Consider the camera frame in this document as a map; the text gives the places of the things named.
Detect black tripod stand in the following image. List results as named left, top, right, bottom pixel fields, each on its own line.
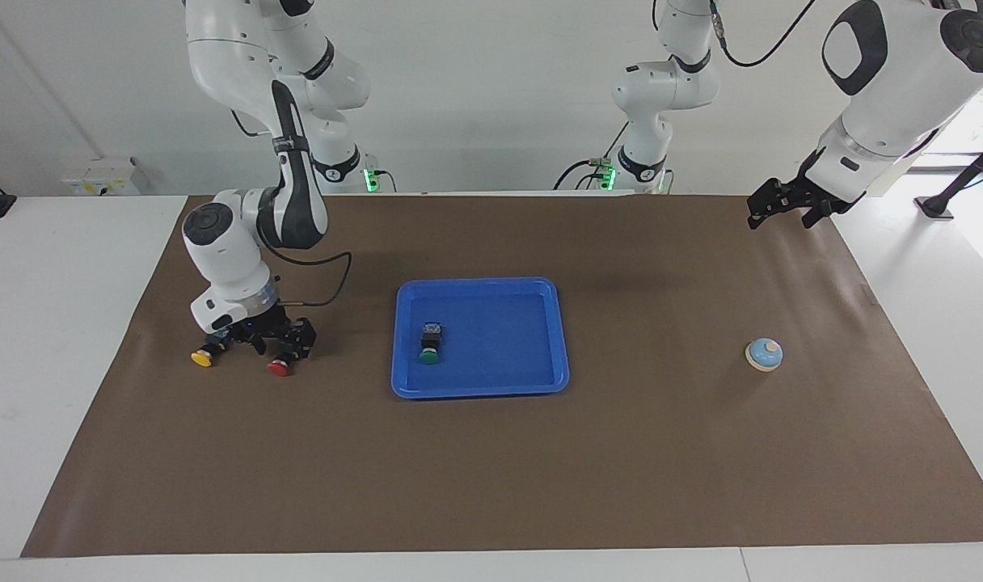
left=914, top=129, right=983, bottom=221

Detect blue plastic tray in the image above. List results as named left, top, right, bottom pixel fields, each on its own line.
left=390, top=276, right=571, bottom=400

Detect yellow push button switch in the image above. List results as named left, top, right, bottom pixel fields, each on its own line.
left=190, top=331, right=232, bottom=369

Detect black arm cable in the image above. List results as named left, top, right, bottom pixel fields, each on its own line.
left=706, top=0, right=817, bottom=68
left=253, top=230, right=353, bottom=309

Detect white power strip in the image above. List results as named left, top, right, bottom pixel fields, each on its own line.
left=61, top=158, right=141, bottom=196

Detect light blue call bell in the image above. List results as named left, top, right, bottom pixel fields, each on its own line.
left=745, top=337, right=784, bottom=373

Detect brown paper table mat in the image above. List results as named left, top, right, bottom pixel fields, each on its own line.
left=21, top=194, right=983, bottom=559

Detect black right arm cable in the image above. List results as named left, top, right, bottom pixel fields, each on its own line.
left=253, top=230, right=353, bottom=309

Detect black base cable bundle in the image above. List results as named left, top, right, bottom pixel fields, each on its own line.
left=552, top=121, right=623, bottom=192

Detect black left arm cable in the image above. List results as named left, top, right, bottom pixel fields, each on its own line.
left=706, top=0, right=817, bottom=68

